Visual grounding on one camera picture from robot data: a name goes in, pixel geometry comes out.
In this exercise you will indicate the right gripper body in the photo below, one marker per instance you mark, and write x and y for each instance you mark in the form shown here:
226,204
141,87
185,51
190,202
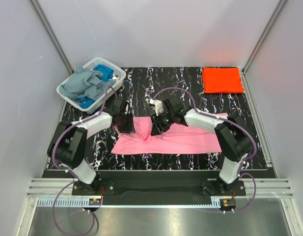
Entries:
164,121

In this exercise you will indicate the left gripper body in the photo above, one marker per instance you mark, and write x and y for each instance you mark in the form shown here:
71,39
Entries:
126,124

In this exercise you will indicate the pink t-shirt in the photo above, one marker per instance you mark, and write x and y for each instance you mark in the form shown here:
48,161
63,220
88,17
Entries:
178,139

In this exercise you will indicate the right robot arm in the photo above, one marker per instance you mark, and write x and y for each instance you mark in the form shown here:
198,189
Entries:
234,139

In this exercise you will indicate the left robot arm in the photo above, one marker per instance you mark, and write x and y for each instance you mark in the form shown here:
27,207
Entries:
67,147

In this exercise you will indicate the blue t-shirt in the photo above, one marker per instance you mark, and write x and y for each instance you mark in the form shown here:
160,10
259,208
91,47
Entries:
107,77

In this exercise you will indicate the white plastic basket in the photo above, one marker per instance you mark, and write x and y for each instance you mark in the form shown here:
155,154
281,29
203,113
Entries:
118,74

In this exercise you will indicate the grey t-shirt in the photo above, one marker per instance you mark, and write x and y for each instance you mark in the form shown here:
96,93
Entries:
81,82

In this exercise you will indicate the folded orange t-shirt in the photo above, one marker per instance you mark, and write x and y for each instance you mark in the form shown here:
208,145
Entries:
222,80

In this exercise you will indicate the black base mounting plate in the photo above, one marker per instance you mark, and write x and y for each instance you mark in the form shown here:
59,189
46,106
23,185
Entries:
184,185

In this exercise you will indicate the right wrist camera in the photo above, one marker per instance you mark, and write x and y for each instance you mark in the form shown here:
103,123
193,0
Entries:
157,105

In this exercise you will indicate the white slotted cable duct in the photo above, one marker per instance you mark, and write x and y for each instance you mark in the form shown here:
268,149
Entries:
115,203

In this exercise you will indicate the left aluminium frame post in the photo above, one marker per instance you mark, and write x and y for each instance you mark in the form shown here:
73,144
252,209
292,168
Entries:
51,34

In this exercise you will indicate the aluminium frame post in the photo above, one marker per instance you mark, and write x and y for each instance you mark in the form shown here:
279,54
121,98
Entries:
51,34
266,31

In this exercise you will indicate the right aluminium frame post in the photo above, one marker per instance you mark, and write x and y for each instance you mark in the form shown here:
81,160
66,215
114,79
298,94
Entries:
266,31

